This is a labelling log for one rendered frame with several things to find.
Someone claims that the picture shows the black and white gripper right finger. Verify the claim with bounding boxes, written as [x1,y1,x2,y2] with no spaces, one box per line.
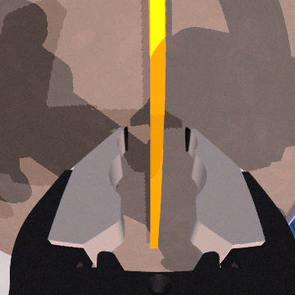
[185,126,295,295]

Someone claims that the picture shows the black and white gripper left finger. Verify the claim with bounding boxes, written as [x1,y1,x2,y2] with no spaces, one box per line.
[8,125,128,295]

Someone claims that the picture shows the yellow bar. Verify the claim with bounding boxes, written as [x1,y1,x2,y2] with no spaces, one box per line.
[149,0,166,248]

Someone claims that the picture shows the grey metal shelf rack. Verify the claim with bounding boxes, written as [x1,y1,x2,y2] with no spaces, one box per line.
[285,206,295,238]

